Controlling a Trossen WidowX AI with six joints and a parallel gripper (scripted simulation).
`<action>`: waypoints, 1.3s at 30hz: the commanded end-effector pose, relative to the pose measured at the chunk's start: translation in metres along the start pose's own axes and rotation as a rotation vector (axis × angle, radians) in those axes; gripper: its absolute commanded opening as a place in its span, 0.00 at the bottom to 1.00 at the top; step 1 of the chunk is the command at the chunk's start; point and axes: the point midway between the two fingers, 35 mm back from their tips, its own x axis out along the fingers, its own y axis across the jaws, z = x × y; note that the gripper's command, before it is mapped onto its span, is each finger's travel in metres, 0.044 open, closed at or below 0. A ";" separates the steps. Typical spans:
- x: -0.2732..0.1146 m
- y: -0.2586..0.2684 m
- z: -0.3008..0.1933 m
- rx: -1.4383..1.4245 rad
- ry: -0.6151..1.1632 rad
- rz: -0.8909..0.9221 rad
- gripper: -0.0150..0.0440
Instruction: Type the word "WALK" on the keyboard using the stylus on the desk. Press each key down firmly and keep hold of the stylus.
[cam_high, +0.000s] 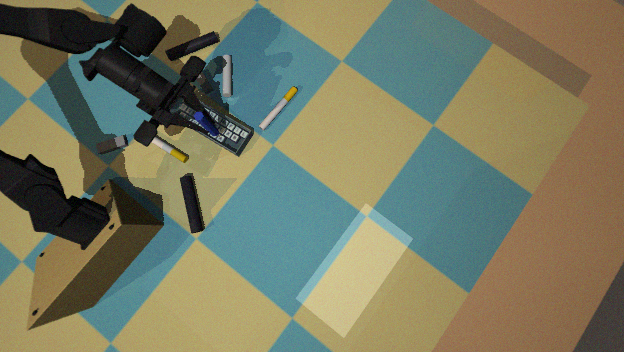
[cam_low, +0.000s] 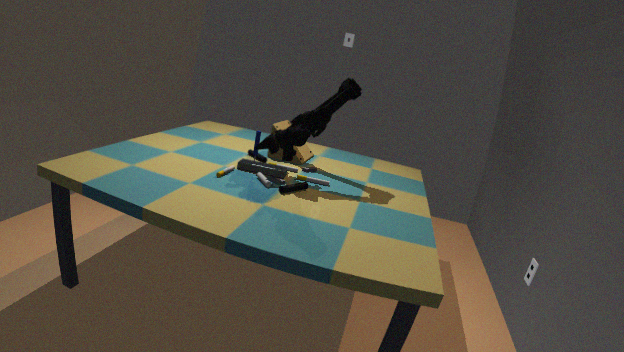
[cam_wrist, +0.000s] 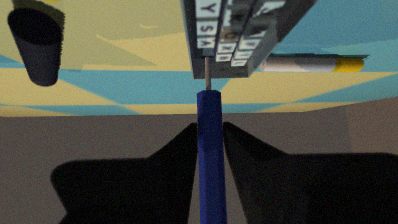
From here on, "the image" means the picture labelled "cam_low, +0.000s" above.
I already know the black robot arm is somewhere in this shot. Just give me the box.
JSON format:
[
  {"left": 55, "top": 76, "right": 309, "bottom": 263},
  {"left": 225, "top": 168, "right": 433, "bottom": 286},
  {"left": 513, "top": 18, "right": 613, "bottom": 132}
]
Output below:
[{"left": 281, "top": 78, "right": 362, "bottom": 161}]

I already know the blue stylus with grey tip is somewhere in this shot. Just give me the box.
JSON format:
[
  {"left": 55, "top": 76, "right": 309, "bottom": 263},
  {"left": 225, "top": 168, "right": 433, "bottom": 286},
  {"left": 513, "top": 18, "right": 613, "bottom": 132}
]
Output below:
[{"left": 253, "top": 131, "right": 261, "bottom": 162}]

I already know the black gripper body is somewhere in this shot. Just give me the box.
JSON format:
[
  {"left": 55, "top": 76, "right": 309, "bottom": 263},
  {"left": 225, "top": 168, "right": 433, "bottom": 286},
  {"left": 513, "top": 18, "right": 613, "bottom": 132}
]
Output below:
[{"left": 266, "top": 128, "right": 292, "bottom": 154}]

